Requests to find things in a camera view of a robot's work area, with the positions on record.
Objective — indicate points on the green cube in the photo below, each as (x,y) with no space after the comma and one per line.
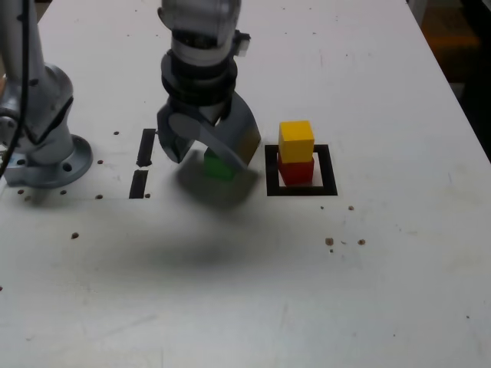
(216,170)

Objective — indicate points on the black tape square outline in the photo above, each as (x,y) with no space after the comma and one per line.
(330,172)

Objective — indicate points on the red cube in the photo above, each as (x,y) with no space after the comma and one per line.
(295,172)

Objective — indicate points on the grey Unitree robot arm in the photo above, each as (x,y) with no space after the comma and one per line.
(50,115)

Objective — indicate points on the black tape strip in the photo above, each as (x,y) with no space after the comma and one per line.
(138,186)

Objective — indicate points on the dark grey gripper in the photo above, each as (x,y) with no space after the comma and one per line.
(211,112)

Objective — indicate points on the yellow cube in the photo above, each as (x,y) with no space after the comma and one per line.
(295,140)

